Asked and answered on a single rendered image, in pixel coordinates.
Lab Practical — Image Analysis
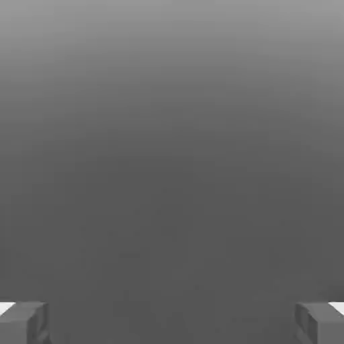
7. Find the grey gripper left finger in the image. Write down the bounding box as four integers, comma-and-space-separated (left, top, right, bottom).
0, 300, 51, 344

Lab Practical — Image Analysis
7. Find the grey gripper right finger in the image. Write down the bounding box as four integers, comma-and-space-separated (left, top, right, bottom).
294, 300, 344, 344

